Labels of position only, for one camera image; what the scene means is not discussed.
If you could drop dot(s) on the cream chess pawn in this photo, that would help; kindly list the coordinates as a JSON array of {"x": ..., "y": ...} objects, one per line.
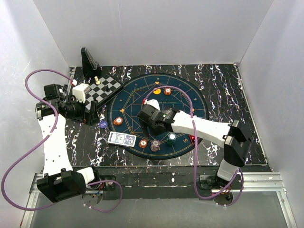
[{"x": 97, "y": 80}]

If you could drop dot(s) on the red chip stack left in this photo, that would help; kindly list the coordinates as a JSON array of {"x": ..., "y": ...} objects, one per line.
[{"x": 118, "y": 121}]

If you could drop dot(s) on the black card holder stand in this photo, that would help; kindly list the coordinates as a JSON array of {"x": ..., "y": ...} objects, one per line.
[{"x": 90, "y": 66}]

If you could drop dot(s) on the red chip stack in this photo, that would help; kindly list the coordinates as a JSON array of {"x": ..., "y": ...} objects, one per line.
[
  {"x": 118, "y": 121},
  {"x": 143, "y": 143},
  {"x": 167, "y": 91}
]

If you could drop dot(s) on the blue small blind button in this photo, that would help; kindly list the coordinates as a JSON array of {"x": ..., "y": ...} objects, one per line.
[{"x": 103, "y": 124}]

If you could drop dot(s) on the red chip stack bottom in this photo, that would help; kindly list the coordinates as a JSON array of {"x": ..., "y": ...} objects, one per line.
[{"x": 143, "y": 143}]

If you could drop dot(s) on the red triangle big blind button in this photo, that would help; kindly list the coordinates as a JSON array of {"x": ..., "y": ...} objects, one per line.
[{"x": 192, "y": 139}]

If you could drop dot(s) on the orange dealer button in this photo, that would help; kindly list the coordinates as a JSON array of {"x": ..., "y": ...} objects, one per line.
[{"x": 157, "y": 91}]

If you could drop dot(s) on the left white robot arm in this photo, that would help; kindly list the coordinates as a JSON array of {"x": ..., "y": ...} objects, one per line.
[{"x": 60, "y": 181}]

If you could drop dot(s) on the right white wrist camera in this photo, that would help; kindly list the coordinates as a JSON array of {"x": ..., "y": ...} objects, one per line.
[{"x": 152, "y": 102}]

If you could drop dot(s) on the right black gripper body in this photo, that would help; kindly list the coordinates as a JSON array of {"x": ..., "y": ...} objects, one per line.
[{"x": 155, "y": 131}]

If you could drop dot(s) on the round blue poker mat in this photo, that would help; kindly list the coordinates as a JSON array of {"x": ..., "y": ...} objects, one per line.
[{"x": 172, "y": 93}]

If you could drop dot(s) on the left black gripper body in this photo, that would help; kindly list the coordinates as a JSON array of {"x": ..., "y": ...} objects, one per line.
[{"x": 76, "y": 109}]

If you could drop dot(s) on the playing card deck box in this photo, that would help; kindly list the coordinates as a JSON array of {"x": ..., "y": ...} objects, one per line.
[{"x": 121, "y": 139}]

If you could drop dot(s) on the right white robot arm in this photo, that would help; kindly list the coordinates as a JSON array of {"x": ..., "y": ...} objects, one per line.
[{"x": 233, "y": 137}]

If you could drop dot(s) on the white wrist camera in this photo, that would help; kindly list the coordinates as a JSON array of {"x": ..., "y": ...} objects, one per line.
[
  {"x": 80, "y": 91},
  {"x": 152, "y": 102}
]

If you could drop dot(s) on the black white chessboard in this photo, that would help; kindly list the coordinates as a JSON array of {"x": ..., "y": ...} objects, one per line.
[{"x": 98, "y": 92}]

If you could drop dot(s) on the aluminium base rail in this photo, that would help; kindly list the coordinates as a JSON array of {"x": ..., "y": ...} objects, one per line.
[{"x": 263, "y": 203}]

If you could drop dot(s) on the green chip stack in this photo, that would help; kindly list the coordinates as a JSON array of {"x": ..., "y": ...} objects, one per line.
[{"x": 171, "y": 138}]

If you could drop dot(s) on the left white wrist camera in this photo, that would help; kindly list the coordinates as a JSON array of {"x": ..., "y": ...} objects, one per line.
[{"x": 80, "y": 91}]

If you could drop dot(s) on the red chip stack top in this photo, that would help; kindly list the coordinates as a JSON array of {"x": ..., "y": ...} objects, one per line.
[{"x": 167, "y": 91}]

